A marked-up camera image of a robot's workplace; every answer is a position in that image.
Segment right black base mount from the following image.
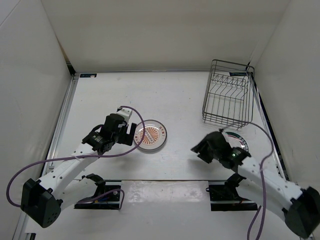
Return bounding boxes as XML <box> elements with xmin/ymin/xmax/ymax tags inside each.
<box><xmin>205</xmin><ymin>181</ymin><xmax>258</xmax><ymax>212</ymax></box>

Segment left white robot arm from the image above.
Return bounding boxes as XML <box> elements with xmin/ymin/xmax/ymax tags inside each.
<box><xmin>20</xmin><ymin>107</ymin><xmax>137</xmax><ymax>228</ymax></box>

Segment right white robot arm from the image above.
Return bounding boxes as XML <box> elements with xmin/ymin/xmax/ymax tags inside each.
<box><xmin>191</xmin><ymin>131</ymin><xmax>320</xmax><ymax>239</ymax></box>

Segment wire dish rack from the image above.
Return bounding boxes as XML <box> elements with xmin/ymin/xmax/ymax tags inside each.
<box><xmin>202</xmin><ymin>59</ymin><xmax>255</xmax><ymax>129</ymax></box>

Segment purple cable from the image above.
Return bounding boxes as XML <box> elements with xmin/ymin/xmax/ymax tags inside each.
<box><xmin>6</xmin><ymin>105</ymin><xmax>146</xmax><ymax>207</ymax></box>
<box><xmin>219</xmin><ymin>122</ymin><xmax>274</xmax><ymax>240</ymax></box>

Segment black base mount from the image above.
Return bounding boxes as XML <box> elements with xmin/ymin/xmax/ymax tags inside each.
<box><xmin>205</xmin><ymin>181</ymin><xmax>258</xmax><ymax>212</ymax></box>
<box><xmin>74</xmin><ymin>185</ymin><xmax>123</xmax><ymax>210</ymax></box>

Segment blue label sticker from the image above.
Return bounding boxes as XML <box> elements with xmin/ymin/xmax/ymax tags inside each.
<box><xmin>79</xmin><ymin>73</ymin><xmax>97</xmax><ymax>78</ymax></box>

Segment green rimmed white plate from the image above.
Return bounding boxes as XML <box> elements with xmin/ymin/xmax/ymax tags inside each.
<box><xmin>224</xmin><ymin>131</ymin><xmax>249</xmax><ymax>152</ymax></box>

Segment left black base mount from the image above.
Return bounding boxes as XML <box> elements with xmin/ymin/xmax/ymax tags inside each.
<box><xmin>74</xmin><ymin>185</ymin><xmax>123</xmax><ymax>210</ymax></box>

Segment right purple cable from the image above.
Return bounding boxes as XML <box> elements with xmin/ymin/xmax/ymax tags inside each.
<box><xmin>219</xmin><ymin>122</ymin><xmax>274</xmax><ymax>240</ymax></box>

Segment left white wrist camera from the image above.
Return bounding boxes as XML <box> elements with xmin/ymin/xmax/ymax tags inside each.
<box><xmin>116</xmin><ymin>106</ymin><xmax>133</xmax><ymax>124</ymax></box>

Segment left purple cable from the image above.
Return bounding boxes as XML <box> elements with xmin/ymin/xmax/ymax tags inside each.
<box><xmin>6</xmin><ymin>105</ymin><xmax>146</xmax><ymax>207</ymax></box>

